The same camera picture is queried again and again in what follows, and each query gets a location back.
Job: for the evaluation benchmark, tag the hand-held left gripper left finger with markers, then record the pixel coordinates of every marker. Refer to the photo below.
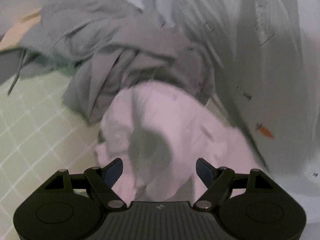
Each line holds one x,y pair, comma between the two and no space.
113,172

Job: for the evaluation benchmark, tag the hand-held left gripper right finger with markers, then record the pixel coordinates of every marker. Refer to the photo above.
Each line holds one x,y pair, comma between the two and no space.
203,172

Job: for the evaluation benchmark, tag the white garment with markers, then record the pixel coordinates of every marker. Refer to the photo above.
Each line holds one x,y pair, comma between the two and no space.
162,110

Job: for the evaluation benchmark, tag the green grid mat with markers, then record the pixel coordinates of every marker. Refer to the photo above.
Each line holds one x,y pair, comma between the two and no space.
37,130

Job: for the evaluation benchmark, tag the light blue printed blanket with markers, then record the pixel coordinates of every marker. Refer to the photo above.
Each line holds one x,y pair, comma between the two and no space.
275,80

